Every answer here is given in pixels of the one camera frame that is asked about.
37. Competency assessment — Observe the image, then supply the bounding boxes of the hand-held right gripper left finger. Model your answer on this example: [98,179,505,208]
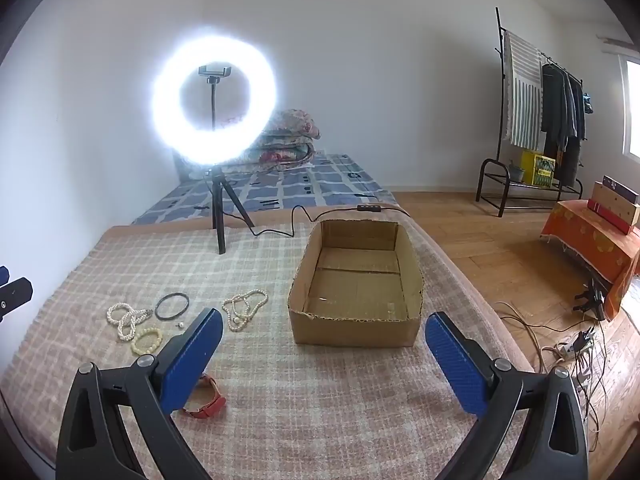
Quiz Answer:
[56,307,224,480]

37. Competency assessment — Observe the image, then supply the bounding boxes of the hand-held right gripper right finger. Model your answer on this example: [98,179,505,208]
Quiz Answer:
[424,311,590,480]

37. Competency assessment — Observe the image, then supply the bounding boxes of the red wrist watch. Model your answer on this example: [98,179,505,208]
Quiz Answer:
[181,375,227,418]

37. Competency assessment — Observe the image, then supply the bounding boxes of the white pearl necklace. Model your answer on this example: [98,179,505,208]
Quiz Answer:
[106,302,153,343]
[221,289,268,332]

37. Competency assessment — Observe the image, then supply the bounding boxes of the cream bead bracelet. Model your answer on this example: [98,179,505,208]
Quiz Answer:
[131,327,164,356]

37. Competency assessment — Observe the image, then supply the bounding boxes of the black bangle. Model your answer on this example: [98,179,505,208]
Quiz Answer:
[154,292,191,322]

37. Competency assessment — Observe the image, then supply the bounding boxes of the cardboard box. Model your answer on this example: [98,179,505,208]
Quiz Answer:
[287,219,426,349]

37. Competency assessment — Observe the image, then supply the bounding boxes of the beige plaid blanket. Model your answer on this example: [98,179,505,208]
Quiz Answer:
[0,203,533,480]

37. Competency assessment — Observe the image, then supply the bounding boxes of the white power strip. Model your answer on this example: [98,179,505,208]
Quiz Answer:
[557,330,596,361]

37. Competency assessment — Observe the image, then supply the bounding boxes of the black tripod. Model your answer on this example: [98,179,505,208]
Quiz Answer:
[202,165,256,256]

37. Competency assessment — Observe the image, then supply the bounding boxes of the black floor clamp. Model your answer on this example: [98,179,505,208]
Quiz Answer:
[574,280,608,321]

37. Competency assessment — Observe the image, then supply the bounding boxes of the orange table cloth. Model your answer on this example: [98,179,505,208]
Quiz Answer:
[540,200,640,322]

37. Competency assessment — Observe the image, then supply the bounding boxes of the yellow crate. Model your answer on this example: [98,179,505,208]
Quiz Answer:
[520,150,557,188]

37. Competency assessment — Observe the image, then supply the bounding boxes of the red flat carton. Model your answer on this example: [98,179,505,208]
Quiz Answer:
[587,199,633,235]

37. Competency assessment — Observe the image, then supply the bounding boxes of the tan cardboard carton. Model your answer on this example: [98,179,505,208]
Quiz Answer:
[592,181,640,226]

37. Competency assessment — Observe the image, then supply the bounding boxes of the dark purple carton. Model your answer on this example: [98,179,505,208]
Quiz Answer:
[602,176,638,206]

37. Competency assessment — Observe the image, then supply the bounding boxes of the black metal clothes rack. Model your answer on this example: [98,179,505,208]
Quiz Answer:
[475,7,586,218]

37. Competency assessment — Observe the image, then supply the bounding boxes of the dark hanging clothes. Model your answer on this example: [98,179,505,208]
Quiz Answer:
[540,62,587,188]

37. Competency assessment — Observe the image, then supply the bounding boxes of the striped towel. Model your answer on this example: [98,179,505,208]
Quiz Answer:
[502,30,545,152]

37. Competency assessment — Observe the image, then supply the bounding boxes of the window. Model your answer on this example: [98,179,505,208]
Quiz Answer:
[619,55,640,158]

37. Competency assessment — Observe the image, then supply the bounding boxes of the tangle of floor cables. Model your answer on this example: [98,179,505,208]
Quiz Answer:
[492,300,613,436]

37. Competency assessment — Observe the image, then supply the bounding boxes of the black cable with inline controller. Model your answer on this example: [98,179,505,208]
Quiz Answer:
[247,203,413,238]

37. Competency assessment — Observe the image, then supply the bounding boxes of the white ring light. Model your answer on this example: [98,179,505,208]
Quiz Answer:
[150,27,278,166]

